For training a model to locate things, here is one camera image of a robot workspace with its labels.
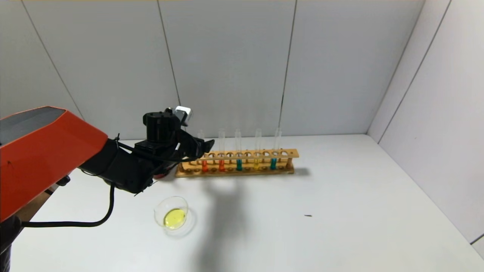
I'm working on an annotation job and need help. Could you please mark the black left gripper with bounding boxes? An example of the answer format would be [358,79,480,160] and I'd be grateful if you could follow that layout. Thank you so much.
[176,130,215,161]

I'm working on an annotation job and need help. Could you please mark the red pigment glass test tube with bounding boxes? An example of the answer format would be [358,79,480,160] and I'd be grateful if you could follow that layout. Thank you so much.
[198,130,209,173]
[218,128,226,172]

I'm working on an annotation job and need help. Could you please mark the teal pigment glass test tube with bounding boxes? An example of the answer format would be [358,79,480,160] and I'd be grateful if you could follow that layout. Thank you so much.
[235,129,243,171]
[270,128,282,170]

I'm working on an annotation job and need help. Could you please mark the wooden test tube rack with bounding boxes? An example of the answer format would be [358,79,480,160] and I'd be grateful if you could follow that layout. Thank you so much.
[175,149,299,178]

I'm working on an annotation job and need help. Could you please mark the yellow pigment glass test tube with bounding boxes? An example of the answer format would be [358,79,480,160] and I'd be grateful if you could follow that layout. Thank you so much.
[254,128,262,170]

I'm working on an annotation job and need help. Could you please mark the clear glass beaker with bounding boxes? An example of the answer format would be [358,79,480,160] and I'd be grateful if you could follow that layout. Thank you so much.
[154,196,190,229]

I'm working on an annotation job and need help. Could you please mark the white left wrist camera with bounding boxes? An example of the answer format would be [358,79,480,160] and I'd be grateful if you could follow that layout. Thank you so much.
[174,106,192,127]

